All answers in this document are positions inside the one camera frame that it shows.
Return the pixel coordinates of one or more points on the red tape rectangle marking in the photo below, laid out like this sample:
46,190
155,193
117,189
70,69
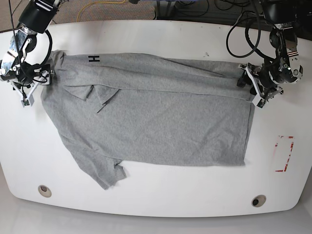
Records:
282,153

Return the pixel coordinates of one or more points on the grey t-shirt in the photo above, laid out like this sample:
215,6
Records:
109,108

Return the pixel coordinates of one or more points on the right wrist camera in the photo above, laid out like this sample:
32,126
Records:
27,101

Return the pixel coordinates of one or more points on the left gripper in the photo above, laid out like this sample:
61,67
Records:
260,82

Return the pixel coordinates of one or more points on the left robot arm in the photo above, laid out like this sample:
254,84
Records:
285,66

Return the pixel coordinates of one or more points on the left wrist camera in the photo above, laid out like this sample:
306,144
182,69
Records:
258,102

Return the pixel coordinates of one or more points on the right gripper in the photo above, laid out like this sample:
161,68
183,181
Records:
25,85

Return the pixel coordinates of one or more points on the table cable grommet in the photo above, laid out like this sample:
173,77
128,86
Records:
44,191
258,201

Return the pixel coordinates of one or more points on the left table cable grommet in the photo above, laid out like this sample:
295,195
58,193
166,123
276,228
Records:
44,191

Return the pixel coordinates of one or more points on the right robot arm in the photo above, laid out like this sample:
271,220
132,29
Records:
34,20

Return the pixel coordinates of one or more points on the right table cable grommet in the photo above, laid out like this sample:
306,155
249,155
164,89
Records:
258,201

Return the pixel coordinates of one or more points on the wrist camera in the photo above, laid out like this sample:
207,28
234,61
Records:
27,101
258,102

